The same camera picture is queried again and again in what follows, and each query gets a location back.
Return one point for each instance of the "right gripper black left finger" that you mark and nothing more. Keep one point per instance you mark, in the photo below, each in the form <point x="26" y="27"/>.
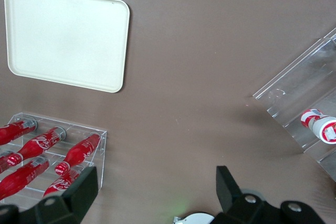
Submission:
<point x="78" y="190"/>

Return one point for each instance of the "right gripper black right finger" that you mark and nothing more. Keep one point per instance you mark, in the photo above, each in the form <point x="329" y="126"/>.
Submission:
<point x="225" y="190"/>

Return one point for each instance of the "clear acrylic bottle rack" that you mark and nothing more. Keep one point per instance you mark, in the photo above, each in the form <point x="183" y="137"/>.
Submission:
<point x="102" y="142"/>

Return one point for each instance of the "cream rectangular serving tray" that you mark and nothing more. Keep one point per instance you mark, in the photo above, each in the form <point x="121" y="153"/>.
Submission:
<point x="67" y="37"/>

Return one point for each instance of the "red white yogurt drink bottle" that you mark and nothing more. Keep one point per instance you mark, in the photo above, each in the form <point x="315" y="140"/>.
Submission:
<point x="319" y="127"/>

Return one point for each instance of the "clear acrylic stepped shelf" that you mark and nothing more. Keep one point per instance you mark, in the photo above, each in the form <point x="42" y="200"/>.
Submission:
<point x="288" y="82"/>

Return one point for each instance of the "red Coca-Cola bottle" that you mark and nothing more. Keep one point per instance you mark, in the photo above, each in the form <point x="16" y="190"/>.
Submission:
<point x="61" y="183"/>
<point x="3" y="163"/>
<point x="13" y="132"/>
<point x="81" y="150"/>
<point x="39" y="142"/>
<point x="23" y="179"/>

